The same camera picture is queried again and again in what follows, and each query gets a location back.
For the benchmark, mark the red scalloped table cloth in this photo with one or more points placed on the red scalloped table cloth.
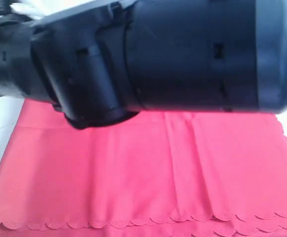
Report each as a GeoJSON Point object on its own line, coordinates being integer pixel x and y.
{"type": "Point", "coordinates": [156, 175]}

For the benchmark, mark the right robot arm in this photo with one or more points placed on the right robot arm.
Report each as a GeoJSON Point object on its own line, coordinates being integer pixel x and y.
{"type": "Point", "coordinates": [102, 62]}

